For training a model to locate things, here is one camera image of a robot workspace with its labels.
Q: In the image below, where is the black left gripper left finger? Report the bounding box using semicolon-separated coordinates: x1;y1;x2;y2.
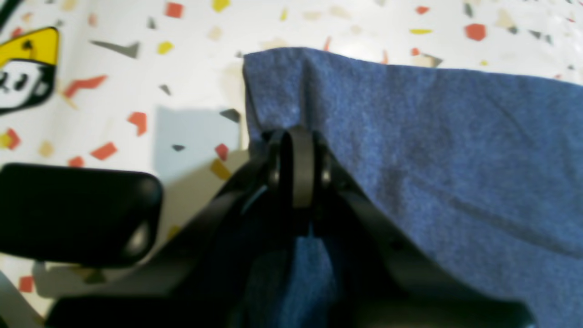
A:
46;129;285;328

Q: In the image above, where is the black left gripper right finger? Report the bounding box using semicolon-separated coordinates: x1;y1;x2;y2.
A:
285;127;533;328

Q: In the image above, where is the blue-grey T-shirt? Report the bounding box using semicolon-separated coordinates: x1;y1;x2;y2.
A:
242;48;583;328

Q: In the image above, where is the black phone-like case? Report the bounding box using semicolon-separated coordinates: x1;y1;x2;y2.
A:
0;163;163;267

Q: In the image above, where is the yellow cartoon sticker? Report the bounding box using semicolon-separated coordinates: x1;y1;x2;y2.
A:
0;26;60;115

